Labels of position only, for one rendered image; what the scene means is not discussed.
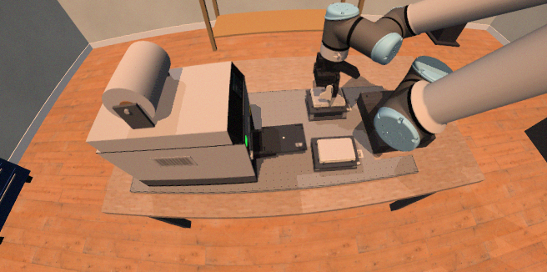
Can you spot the beige cylinder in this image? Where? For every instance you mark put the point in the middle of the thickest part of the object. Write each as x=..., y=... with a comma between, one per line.
x=139, y=78

